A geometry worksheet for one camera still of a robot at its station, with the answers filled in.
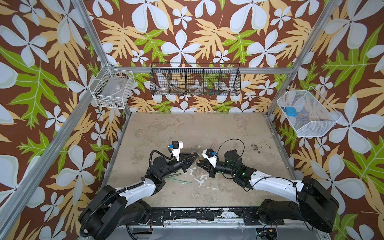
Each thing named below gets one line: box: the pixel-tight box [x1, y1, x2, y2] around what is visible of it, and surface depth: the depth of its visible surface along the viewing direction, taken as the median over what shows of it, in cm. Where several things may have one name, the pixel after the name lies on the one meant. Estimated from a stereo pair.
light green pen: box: [168, 178, 193, 184], surface depth 88 cm
